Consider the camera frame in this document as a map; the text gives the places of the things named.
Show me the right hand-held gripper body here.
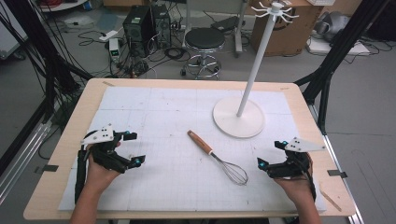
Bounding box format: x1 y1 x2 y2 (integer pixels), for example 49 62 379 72
265 136 327 180

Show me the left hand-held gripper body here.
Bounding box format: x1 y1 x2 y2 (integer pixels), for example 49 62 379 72
80 123 129 175

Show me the wooden handled wire whisk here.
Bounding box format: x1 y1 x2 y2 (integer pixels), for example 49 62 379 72
187 129 249 187

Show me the white hook stand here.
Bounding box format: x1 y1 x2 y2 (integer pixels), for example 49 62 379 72
212 1 300 139

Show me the person's left hand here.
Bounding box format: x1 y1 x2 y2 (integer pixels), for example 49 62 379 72
85 141 123 189

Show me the person's right hand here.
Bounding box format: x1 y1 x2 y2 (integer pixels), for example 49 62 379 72
273 152 315 203

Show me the white grid mat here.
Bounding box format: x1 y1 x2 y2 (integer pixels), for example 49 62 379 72
58 86 328 213

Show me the grey tape strip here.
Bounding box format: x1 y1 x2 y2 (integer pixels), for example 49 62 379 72
326 169 348 179
34 164 60 175

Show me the thin wooden stick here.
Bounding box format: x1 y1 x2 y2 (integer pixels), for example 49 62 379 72
319 189 343 213

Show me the small white device green display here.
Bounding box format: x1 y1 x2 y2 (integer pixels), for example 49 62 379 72
108 37 121 63

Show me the white power strip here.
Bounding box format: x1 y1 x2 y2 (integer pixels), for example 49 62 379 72
98 29 119 43

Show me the white flat board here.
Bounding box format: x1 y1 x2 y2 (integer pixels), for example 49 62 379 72
305 36 372 57

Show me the large black computer tower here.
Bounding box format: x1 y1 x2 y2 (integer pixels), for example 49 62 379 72
122 5 154 59

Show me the cardboard box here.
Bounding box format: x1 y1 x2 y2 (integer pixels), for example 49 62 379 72
249 0 324 58

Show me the slim black computer tower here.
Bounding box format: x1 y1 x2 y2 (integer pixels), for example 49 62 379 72
150 3 173 49

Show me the black round stool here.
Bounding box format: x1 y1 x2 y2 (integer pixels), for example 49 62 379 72
179 26 226 81

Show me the grey metal stand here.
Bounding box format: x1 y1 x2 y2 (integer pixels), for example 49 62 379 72
233 0 248 59

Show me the grey rounded device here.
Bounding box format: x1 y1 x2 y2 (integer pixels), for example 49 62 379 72
313 11 352 43

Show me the black flat case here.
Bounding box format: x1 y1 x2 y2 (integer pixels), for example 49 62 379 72
210 15 241 34

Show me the aluminium rail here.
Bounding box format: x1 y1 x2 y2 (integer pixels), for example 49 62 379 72
0 120 53 204
307 104 366 224

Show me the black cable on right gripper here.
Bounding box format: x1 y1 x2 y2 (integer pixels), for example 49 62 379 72
302 153 318 203

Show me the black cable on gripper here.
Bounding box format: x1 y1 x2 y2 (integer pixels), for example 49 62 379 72
302 153 318 203
74 148 92 205

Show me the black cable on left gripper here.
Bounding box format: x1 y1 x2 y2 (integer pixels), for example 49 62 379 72
74 148 92 205

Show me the black metal frame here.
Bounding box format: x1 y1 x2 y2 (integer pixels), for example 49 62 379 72
293 0 391 135
0 0 94 176

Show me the coiled black cable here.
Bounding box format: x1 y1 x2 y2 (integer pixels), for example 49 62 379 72
163 46 189 63

